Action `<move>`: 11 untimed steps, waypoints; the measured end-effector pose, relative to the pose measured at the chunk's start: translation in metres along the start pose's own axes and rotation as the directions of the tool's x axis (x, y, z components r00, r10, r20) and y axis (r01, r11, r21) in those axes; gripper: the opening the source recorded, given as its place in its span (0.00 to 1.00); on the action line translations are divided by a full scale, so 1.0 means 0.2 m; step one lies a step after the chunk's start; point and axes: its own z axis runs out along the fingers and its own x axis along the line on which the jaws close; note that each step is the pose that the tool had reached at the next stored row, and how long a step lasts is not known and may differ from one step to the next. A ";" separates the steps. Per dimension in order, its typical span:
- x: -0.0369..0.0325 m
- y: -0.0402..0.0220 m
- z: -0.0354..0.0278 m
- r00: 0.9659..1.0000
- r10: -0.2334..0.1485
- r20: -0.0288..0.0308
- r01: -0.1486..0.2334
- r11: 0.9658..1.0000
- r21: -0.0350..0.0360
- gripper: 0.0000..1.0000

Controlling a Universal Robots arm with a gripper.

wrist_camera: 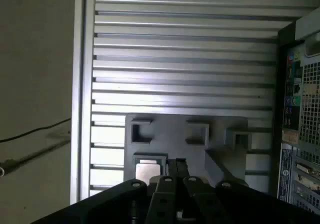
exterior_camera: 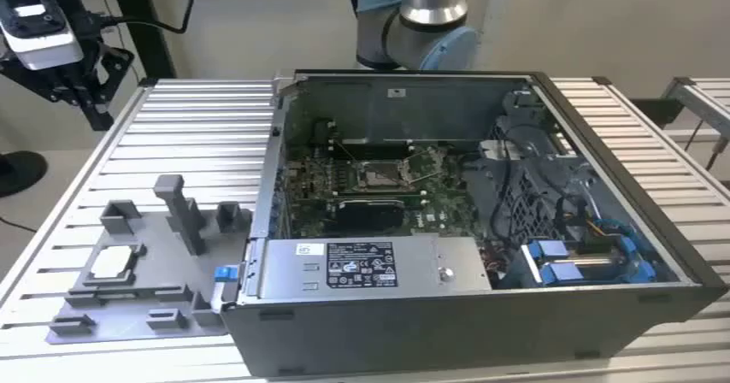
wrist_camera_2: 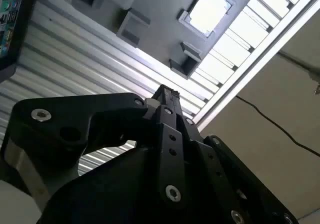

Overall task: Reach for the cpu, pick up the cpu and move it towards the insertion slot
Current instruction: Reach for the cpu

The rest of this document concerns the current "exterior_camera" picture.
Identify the blue disk carrier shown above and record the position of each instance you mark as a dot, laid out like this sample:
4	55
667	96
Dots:
555	259
635	257

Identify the thin metal locking lever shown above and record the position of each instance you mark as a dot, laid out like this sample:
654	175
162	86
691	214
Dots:
345	151

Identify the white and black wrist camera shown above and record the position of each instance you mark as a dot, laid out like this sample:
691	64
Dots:
40	37

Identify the green RAM stick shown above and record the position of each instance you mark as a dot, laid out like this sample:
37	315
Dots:
122	292

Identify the black open PC case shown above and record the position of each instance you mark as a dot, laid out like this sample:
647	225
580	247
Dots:
456	314

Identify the grey plastic parts rack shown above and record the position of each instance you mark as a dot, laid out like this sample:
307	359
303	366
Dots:
148	272

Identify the black box under table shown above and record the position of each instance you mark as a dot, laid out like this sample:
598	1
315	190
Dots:
655	111

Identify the black mesh drive cage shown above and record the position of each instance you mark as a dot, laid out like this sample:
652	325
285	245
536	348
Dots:
512	186

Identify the green motherboard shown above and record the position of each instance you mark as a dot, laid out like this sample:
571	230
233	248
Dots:
433	203

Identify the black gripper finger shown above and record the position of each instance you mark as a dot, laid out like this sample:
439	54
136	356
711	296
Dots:
53	86
101	101

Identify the black graphics card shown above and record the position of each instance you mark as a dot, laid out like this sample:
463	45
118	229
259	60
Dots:
371	216

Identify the round black stand base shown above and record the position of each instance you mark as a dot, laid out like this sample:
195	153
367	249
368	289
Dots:
20	173

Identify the blue case latch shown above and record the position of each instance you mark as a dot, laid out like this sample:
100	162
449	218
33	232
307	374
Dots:
224	272

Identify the square silver CPU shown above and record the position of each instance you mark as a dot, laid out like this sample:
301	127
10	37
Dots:
114	261

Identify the black frame post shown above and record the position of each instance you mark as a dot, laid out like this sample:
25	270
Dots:
142	24

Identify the silver power supply unit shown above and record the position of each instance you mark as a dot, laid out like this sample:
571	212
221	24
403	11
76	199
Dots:
371	265

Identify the aluminium slatted side table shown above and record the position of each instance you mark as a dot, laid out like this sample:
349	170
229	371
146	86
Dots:
700	101

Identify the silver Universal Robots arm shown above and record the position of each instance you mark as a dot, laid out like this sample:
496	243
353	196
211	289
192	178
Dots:
421	11

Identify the CPU socket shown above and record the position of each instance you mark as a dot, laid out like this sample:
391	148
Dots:
379	173

